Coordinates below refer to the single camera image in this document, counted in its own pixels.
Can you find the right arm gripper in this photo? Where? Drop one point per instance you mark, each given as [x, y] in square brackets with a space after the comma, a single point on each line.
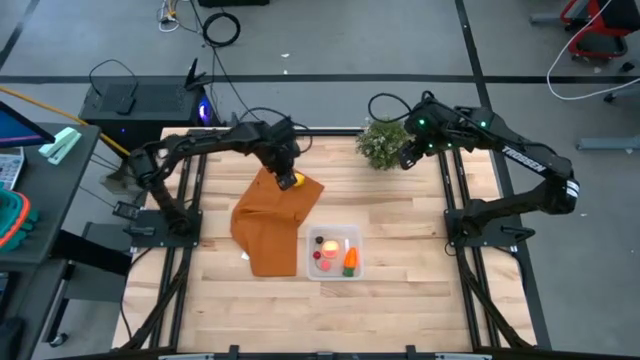
[412, 150]

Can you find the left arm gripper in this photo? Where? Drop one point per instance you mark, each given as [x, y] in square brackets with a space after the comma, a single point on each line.
[282, 155]

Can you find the yellow toy lemon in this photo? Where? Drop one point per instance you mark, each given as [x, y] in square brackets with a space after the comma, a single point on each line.
[300, 180]

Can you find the toy peach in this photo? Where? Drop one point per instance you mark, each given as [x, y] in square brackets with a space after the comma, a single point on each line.
[330, 248]

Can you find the small pink red ball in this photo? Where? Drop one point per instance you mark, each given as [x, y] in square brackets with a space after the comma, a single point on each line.
[325, 265]

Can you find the orange toy carrot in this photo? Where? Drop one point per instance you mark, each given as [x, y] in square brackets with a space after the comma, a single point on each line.
[351, 260]

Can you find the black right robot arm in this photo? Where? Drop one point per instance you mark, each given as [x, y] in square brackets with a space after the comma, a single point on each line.
[525, 157]

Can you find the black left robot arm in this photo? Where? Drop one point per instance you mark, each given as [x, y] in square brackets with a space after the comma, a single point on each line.
[200, 142]

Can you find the clear plastic tupperware container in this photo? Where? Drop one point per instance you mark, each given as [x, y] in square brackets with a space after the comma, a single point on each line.
[310, 227]

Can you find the potted green plant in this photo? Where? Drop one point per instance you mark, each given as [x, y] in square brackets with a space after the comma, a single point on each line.
[380, 145]

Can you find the orange cloth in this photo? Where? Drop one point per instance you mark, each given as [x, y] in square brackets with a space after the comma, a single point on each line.
[272, 225]

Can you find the black wifi antenna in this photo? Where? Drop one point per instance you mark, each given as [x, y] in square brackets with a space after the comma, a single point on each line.
[192, 75]

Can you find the black computer tower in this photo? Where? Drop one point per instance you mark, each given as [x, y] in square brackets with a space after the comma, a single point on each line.
[150, 107]

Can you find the small black adapter box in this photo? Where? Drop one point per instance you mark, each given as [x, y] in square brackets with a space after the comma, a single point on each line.
[126, 105]

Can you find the grey floor stand base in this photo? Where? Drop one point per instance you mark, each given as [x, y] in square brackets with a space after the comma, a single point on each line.
[117, 182]

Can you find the black table clamp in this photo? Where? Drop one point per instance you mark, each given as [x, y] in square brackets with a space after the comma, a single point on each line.
[233, 352]
[411, 352]

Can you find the black desk base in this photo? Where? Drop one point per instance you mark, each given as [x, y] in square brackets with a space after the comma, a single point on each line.
[90, 252]

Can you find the mint green stapler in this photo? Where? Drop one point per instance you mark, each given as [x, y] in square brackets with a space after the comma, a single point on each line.
[60, 145]

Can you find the dark side desk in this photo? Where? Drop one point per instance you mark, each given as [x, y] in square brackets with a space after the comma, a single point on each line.
[55, 200]

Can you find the yellow pole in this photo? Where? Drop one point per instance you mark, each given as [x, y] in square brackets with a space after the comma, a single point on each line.
[50, 114]

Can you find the red framed black cart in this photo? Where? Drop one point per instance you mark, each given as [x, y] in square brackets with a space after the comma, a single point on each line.
[620, 15]

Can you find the blue screen monitor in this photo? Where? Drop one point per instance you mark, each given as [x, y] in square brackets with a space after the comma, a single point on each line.
[20, 130]

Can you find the white calculator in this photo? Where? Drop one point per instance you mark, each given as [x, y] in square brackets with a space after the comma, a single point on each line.
[10, 167]

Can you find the teal and orange basket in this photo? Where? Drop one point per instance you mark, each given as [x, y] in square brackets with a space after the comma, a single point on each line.
[12, 215]

